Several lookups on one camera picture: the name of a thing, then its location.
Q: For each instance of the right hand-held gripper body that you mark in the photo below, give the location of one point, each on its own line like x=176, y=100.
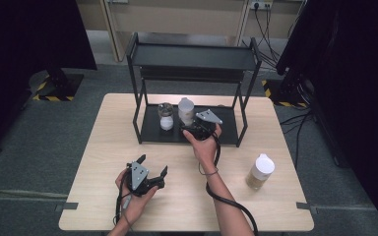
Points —
x=201, y=129

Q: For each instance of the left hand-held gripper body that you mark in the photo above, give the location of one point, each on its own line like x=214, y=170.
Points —
x=139, y=177

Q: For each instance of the white-lidded jar of white powder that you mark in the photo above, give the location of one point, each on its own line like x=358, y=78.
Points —
x=186, y=109

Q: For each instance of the black metal shelf rack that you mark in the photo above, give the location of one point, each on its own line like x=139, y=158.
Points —
x=193, y=57

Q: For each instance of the white-lidded jar of brown powder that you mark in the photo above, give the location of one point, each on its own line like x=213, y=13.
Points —
x=259, y=177

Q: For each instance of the person's right hand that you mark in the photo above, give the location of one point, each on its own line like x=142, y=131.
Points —
x=205, y=152

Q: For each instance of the person's left hand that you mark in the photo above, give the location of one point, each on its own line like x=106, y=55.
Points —
x=134, y=206

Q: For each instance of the clear-lidded glass jar, white powder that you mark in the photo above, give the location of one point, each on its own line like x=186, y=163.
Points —
x=166, y=123

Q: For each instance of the thin wrist band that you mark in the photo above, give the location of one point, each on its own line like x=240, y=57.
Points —
x=210, y=174

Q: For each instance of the grey tape strip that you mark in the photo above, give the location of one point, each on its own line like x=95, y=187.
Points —
x=69, y=206
x=305, y=206

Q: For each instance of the stand base with striped tape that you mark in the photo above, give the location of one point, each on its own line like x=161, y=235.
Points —
x=59, y=88
x=282, y=95

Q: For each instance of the beige wooden cabinet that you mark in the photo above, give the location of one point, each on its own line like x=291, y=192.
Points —
x=177, y=19

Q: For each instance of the white power strip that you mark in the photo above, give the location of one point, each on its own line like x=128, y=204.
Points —
x=261, y=4

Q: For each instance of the dark curtain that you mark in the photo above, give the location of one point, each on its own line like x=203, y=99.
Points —
x=29, y=32
x=357, y=65

